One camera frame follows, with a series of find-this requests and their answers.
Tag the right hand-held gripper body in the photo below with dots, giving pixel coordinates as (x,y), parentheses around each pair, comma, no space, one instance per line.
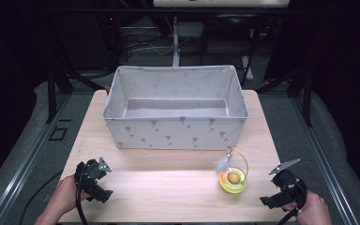
(289,184)

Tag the aluminium floor rail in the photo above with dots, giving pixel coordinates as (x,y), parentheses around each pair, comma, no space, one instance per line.
(322,162)
(25,168)

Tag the white fabric storage box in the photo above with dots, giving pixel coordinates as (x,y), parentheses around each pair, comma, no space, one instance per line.
(175,132)

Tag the white metal post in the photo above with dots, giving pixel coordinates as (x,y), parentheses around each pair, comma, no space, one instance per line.
(176,43)

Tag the person's right hand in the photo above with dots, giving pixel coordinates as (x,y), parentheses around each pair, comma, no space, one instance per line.
(314,209)

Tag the person's left hand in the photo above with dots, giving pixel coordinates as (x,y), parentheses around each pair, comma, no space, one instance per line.
(65,193)

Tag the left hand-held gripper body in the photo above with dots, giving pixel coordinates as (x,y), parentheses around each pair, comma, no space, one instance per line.
(89,175)

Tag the black metal stand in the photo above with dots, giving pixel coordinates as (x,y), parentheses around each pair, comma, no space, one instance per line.
(307,97)
(52,93)

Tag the black metal frame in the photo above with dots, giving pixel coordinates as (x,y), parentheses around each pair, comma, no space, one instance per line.
(226,37)

